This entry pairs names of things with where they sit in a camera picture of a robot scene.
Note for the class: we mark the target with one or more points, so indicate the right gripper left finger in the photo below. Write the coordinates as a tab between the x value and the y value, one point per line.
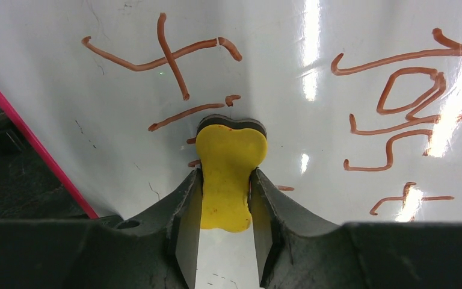
162	242

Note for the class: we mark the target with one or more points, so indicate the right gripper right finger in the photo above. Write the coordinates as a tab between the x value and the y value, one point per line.
295	248

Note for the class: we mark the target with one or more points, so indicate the yellow bone-shaped eraser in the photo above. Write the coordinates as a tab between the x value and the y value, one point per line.
228	150

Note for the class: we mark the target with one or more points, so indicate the pink-framed whiteboard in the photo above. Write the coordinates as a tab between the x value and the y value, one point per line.
361	102

